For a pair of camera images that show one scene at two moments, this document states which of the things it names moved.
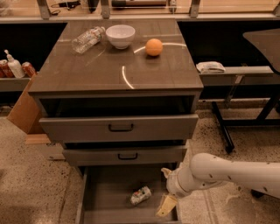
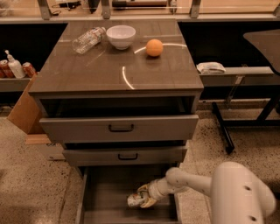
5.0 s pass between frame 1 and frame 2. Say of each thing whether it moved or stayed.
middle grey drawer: stayed
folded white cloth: stayed
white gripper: moved
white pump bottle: stayed
